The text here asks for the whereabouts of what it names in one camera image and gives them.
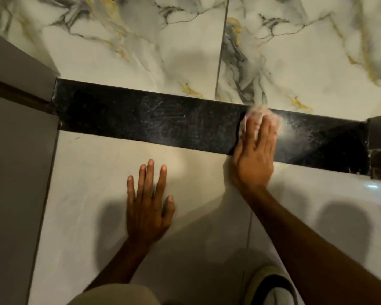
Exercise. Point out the person's left hand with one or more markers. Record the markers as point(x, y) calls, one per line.
point(146, 219)

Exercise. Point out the person's right thumb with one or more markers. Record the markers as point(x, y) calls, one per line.
point(236, 155)

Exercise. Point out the black stone door threshold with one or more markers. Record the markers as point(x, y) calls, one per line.
point(146, 117)

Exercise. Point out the grey door frame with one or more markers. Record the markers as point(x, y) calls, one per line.
point(16, 187)

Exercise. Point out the beige and black slipper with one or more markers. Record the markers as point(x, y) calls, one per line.
point(270, 287)

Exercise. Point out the person's left forearm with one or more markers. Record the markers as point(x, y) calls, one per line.
point(120, 266)

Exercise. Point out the person's left thumb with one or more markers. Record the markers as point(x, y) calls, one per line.
point(169, 208)

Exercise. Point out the person's left little finger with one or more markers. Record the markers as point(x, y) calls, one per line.
point(131, 188)

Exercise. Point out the person's right hand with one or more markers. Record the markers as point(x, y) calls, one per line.
point(252, 165)

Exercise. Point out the person's left middle finger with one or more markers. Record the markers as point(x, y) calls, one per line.
point(149, 179)

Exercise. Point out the pinkish white cleaning cloth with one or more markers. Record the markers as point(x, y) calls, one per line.
point(256, 112)

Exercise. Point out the beige trouser leg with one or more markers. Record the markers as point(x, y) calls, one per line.
point(117, 297)

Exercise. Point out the person's right forearm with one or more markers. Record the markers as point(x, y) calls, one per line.
point(311, 250)

